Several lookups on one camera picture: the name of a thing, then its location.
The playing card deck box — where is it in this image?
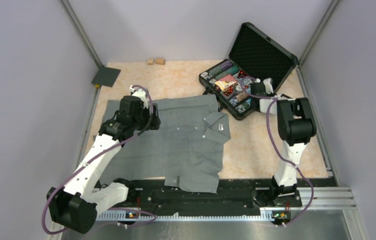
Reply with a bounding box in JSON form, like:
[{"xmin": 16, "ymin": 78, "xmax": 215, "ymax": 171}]
[{"xmin": 215, "ymin": 74, "xmax": 237, "ymax": 92}]

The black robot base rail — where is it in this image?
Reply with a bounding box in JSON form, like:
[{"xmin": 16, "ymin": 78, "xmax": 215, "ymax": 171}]
[{"xmin": 97, "ymin": 178, "xmax": 356, "ymax": 222}]

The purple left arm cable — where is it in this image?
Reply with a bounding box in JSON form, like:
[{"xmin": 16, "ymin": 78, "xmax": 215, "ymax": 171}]
[{"xmin": 41, "ymin": 84, "xmax": 157, "ymax": 235}]

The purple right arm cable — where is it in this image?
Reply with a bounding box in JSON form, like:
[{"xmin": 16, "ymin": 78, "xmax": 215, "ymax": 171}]
[{"xmin": 240, "ymin": 77, "xmax": 315, "ymax": 228}]

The black poker chip case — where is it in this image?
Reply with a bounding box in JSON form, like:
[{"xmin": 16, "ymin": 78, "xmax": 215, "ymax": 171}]
[{"xmin": 198, "ymin": 22, "xmax": 298, "ymax": 120}]

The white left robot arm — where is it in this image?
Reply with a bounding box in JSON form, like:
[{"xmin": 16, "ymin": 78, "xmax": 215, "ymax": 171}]
[{"xmin": 41, "ymin": 85, "xmax": 160, "ymax": 235}]

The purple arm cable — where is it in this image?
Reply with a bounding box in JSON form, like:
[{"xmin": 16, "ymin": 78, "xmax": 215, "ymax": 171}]
[
  {"xmin": 41, "ymin": 84, "xmax": 157, "ymax": 235},
  {"xmin": 240, "ymin": 77, "xmax": 315, "ymax": 228}
]

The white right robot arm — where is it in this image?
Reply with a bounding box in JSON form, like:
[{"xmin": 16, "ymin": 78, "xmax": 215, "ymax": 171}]
[{"xmin": 251, "ymin": 78, "xmax": 317, "ymax": 206}]

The dark grey lego baseplate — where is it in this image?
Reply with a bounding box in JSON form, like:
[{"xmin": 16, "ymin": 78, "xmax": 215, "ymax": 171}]
[{"xmin": 91, "ymin": 66, "xmax": 121, "ymax": 88}]

